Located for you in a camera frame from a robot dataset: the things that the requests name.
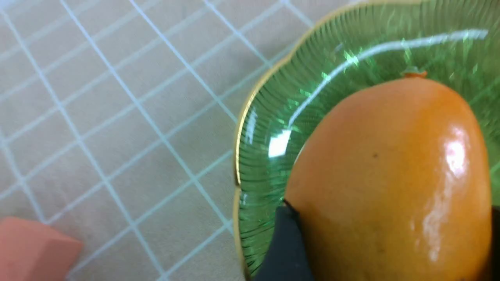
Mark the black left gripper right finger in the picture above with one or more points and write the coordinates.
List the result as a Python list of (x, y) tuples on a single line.
[(495, 257)]

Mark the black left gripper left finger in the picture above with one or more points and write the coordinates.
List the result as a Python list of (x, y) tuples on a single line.
[(286, 259)]

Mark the yellow orange mango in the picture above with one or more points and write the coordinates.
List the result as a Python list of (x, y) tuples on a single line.
[(393, 185)]

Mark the beige checked tablecloth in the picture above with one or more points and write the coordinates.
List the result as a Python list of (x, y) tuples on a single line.
[(118, 121)]

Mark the green glass leaf plate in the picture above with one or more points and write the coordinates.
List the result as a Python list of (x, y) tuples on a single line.
[(455, 41)]

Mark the orange foam cube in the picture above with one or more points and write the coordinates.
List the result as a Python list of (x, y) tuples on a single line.
[(33, 251)]

